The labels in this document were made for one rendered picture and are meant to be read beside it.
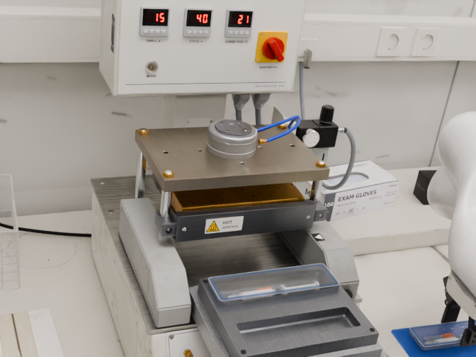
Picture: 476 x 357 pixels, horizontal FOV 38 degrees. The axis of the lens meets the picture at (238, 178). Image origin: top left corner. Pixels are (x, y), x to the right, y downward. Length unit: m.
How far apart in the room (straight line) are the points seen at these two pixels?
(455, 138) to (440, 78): 1.03
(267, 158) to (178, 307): 0.28
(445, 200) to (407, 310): 0.36
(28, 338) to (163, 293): 0.25
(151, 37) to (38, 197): 0.60
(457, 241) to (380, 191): 0.88
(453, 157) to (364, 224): 0.76
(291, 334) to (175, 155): 0.33
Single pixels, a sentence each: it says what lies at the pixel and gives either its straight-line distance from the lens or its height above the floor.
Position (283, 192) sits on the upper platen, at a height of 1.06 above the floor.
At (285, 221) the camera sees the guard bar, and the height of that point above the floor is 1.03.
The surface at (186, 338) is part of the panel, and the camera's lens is 1.01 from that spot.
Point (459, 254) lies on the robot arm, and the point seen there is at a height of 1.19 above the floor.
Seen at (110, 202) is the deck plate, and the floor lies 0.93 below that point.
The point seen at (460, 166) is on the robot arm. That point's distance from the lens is 0.84.
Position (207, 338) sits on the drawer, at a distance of 0.94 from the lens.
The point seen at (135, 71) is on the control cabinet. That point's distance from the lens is 1.14.
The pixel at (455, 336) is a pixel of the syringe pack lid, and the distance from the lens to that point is 1.38.
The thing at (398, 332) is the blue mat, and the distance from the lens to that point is 1.37.
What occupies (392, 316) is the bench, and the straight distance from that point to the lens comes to 1.41.
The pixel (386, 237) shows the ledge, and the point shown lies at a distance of 1.58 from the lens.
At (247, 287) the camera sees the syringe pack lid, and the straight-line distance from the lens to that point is 0.96.
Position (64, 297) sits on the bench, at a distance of 1.34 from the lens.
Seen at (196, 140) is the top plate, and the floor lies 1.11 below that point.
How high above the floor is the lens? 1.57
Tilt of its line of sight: 27 degrees down
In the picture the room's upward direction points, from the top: 8 degrees clockwise
